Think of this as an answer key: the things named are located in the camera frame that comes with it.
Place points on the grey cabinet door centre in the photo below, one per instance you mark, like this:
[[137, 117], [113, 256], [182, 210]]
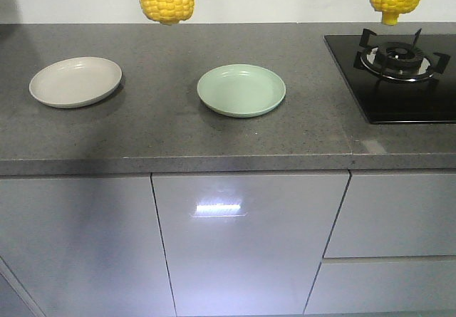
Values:
[[245, 244]]

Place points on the grey cabinet door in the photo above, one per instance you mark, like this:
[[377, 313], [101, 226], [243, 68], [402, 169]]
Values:
[[245, 244], [86, 246]]

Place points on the grey upper drawer front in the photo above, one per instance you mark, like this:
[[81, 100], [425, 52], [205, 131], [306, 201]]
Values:
[[392, 214]]

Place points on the grey drawer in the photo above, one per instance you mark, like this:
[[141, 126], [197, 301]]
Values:
[[392, 214], [386, 284]]

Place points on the grey cabinet door left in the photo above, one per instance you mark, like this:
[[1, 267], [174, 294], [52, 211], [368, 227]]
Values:
[[86, 246]]

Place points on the gas burner with pan support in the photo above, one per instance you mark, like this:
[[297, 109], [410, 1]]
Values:
[[399, 61]]

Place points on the black glass gas hob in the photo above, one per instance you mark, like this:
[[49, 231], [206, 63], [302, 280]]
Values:
[[386, 101]]

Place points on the grey lower drawer front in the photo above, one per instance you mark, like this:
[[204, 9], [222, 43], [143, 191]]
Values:
[[386, 284]]

